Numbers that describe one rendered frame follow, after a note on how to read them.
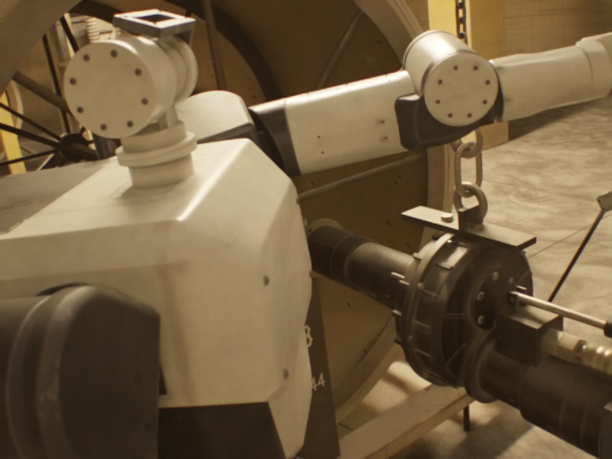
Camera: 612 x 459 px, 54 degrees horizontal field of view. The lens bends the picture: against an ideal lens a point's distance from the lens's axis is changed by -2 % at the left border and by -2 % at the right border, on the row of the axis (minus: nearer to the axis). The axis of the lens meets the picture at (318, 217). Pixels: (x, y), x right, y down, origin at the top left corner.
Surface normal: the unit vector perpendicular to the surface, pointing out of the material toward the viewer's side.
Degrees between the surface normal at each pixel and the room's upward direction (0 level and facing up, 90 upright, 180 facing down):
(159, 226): 43
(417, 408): 0
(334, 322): 35
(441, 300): 71
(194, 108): 22
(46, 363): 58
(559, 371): 26
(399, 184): 80
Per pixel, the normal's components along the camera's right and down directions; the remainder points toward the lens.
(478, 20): 0.58, 0.20
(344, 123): -0.03, 0.11
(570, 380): -0.47, -0.72
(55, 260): -0.18, -0.45
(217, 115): -0.20, -0.74
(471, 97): 0.07, 0.47
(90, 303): 0.98, -0.11
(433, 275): -0.63, -0.50
